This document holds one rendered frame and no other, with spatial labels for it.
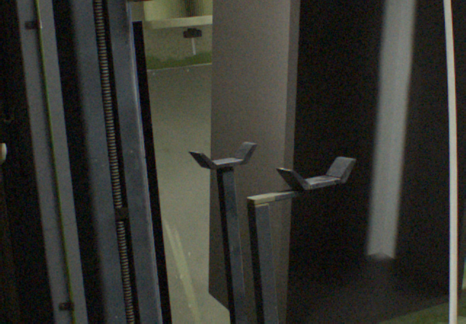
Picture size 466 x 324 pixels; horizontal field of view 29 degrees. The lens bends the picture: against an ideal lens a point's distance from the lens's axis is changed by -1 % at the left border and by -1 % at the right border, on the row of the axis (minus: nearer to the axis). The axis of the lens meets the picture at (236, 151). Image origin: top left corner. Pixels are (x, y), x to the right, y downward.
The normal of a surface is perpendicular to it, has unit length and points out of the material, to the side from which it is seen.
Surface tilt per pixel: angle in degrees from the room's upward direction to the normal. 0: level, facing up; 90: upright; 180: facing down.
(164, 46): 90
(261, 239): 90
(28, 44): 90
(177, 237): 57
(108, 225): 90
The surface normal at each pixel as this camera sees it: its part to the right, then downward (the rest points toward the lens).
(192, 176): 0.35, -0.47
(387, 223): -0.87, 0.14
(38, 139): 0.48, 0.08
